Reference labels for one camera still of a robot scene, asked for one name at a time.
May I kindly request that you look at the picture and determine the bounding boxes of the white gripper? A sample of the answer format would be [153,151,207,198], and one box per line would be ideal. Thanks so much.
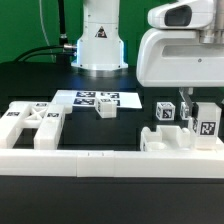
[136,28,224,117]

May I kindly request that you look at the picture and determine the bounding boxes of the white chair seat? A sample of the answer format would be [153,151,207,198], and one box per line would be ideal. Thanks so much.
[140,124,224,154]

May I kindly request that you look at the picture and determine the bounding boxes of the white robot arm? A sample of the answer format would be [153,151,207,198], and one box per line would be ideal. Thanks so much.
[72,0,224,102]

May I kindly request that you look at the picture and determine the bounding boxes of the white tagged cube right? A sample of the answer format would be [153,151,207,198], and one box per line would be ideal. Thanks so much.
[180,102,189,120]

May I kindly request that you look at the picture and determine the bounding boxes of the white tagged cube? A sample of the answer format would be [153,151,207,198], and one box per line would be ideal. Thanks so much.
[180,102,189,120]
[156,102,175,121]

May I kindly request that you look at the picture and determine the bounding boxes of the white tagged cube left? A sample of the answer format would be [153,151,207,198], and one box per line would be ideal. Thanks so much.
[156,102,175,121]

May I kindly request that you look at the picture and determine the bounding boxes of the white U-shaped obstacle fence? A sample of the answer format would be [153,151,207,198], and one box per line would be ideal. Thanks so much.
[0,116,224,179]

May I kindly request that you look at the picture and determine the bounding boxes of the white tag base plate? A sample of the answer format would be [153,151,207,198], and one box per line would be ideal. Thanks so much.
[51,89,143,110]

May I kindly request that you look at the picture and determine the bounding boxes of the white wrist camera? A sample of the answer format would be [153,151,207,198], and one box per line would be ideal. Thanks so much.
[148,0,215,29]

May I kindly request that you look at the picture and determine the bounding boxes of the black cables with connector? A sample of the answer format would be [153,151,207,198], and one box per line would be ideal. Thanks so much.
[13,0,78,63]

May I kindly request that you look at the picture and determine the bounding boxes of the white chair back frame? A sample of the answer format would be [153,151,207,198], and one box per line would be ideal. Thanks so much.
[0,101,72,150]

